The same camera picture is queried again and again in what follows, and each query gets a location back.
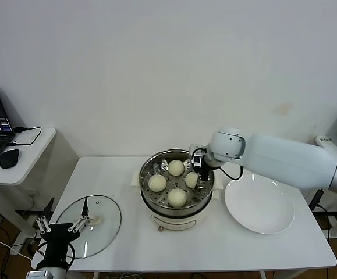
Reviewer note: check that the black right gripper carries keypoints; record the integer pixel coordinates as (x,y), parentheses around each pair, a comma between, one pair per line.
(205,172)

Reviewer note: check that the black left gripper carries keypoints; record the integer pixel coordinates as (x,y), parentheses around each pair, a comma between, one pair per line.
(59,236)

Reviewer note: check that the white steamed baozi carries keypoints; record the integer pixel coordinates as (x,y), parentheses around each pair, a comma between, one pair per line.
(176,168)
(177,197)
(190,180)
(157,183)

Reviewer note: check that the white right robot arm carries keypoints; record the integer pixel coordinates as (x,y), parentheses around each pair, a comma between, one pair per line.
(273,157)

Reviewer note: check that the stainless steel steamer basket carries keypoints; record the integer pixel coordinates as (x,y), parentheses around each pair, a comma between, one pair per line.
(156,200)

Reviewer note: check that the cream electric cooker base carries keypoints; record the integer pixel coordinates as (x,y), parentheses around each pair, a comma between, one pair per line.
(180,222)

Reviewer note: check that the white round plate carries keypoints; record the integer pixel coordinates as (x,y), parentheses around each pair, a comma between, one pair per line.
(258,203)

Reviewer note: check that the white side table with mouse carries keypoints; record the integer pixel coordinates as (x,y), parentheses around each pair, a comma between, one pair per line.
(25,162)

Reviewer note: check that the black computer mouse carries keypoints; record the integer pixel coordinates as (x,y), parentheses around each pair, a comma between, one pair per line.
(9,159)

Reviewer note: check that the white side table with label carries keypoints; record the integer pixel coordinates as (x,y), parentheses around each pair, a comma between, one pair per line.
(329,149)

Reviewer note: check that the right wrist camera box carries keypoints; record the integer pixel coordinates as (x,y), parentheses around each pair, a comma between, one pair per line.
(196,161)

